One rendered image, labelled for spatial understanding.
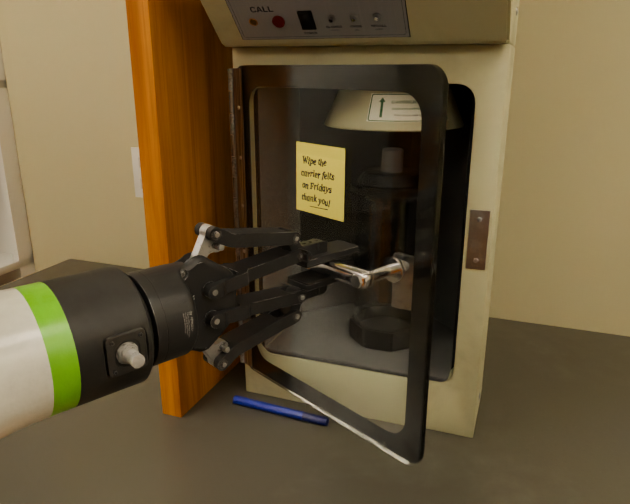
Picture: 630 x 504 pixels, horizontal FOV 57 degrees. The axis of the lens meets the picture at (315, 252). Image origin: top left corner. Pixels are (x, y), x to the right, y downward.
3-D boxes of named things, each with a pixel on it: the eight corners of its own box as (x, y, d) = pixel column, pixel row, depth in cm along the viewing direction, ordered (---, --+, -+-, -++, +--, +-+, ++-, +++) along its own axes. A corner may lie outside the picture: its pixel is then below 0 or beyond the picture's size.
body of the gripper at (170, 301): (159, 389, 43) (258, 350, 49) (149, 283, 41) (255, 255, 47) (115, 354, 49) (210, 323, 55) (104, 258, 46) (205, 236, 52)
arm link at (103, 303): (19, 265, 43) (37, 374, 46) (81, 311, 35) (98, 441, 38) (98, 248, 47) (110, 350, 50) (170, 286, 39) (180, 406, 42)
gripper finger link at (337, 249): (286, 261, 56) (286, 253, 56) (338, 246, 61) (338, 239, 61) (307, 268, 54) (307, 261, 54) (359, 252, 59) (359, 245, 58)
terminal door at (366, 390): (249, 363, 82) (238, 64, 70) (423, 469, 60) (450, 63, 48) (244, 365, 81) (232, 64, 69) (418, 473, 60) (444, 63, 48)
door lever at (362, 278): (335, 261, 63) (335, 238, 62) (403, 284, 56) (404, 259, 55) (297, 272, 59) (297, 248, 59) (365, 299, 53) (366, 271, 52)
